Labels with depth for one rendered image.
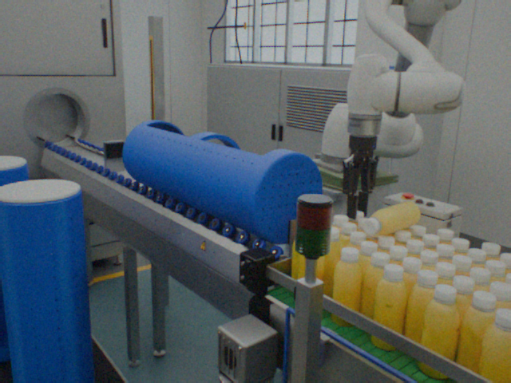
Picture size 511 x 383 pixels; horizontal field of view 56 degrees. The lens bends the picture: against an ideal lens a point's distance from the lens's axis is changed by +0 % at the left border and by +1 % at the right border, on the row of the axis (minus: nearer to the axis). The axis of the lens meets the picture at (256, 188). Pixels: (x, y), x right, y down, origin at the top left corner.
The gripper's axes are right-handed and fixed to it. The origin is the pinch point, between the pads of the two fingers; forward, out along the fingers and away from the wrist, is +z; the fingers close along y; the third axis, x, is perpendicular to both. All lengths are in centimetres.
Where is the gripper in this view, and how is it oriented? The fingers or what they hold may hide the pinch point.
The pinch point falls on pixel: (357, 205)
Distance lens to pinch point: 140.4
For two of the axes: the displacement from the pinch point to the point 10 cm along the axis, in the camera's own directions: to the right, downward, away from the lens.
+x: 6.3, 2.2, -7.4
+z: -0.3, 9.7, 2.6
